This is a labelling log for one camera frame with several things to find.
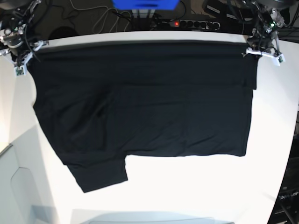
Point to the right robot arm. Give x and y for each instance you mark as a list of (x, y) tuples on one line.
[(17, 29)]

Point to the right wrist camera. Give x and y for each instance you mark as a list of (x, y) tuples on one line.
[(20, 70)]

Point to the blue plastic box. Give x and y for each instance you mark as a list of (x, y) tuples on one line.
[(145, 4)]

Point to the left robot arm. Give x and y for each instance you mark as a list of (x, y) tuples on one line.
[(265, 22)]

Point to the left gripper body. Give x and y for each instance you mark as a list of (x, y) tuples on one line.
[(264, 45)]

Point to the black power strip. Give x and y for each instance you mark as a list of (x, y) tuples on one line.
[(192, 24)]

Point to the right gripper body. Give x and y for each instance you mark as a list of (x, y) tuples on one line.
[(21, 55)]

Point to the black T-shirt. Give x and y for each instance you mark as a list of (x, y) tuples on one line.
[(97, 105)]

